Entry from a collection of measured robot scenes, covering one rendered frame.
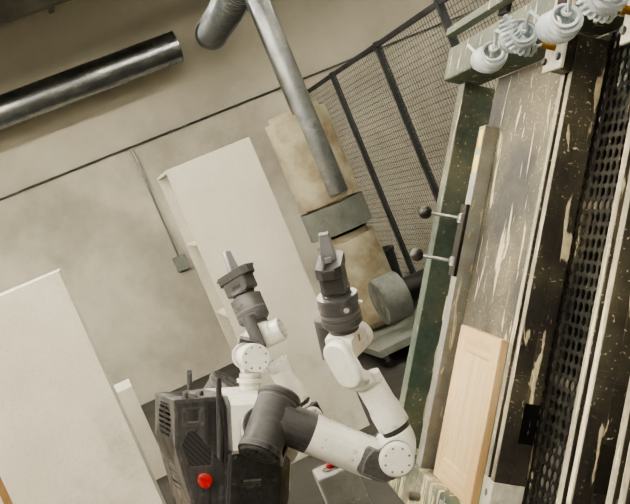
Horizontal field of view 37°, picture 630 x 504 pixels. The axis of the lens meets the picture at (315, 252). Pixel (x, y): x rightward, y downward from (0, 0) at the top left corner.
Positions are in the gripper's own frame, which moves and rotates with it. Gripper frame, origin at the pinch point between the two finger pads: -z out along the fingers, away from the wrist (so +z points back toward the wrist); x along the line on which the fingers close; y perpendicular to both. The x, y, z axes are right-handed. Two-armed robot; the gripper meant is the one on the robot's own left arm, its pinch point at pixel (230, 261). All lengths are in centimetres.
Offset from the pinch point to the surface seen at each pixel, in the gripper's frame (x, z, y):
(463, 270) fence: 47, 29, -34
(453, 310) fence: 40, 37, -31
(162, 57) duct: -409, -361, -505
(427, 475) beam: 20, 74, -16
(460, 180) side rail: 46, 2, -57
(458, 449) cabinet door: 36, 71, -11
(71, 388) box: -186, -13, -79
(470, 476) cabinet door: 42, 77, -1
